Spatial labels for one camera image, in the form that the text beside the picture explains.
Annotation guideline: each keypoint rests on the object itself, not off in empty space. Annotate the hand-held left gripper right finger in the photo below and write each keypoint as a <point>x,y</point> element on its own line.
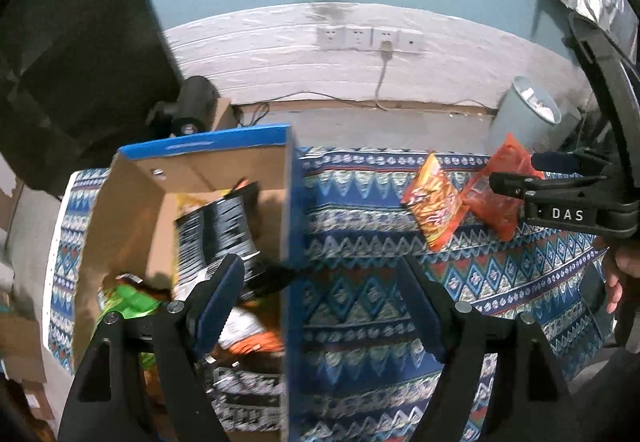
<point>420,307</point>

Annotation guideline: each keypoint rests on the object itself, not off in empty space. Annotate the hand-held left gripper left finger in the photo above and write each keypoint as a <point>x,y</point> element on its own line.
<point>220,307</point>

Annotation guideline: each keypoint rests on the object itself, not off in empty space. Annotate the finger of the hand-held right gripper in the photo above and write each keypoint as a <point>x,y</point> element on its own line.
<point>562,160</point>
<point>520,186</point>

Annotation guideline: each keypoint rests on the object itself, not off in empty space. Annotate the red orange snack packet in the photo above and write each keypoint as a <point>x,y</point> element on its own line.
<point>492,207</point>

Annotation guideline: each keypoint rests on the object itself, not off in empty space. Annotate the orange chip bag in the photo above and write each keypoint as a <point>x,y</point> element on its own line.
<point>250,342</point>

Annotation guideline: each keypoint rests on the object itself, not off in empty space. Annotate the black white striped snack packet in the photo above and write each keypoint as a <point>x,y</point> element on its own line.
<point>215,227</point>

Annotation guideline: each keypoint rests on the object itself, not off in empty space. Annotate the green snack packet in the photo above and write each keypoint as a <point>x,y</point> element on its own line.
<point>127,302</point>

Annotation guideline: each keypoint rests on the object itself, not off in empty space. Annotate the black white patterned snack packet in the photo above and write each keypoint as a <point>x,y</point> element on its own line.
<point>250,397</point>

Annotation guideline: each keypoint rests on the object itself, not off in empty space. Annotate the blue-rimmed cardboard box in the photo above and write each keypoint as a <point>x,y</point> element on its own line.
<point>130,202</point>

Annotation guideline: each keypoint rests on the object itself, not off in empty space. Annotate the person's right hand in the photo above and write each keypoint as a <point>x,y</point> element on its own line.
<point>617,262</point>

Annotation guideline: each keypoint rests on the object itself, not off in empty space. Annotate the grey trash bin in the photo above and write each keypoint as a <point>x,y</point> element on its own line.
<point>520,122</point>

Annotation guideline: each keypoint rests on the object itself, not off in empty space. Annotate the blue patterned blanket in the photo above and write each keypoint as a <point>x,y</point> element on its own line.
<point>360,282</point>

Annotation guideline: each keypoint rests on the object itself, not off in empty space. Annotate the small orange yellow snack packet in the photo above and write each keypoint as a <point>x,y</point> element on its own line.
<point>435,207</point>

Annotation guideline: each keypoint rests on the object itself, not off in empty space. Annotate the small cardboard piece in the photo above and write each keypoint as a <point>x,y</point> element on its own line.
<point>227,114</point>

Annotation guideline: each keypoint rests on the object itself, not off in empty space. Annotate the brown cardboard carton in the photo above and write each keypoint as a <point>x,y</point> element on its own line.
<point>20,347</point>

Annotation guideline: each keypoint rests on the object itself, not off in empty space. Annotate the black cylindrical device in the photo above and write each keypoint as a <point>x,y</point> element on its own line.
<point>192,104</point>

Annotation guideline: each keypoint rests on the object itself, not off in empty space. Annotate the large black furniture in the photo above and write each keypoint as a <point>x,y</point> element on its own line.
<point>75,47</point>

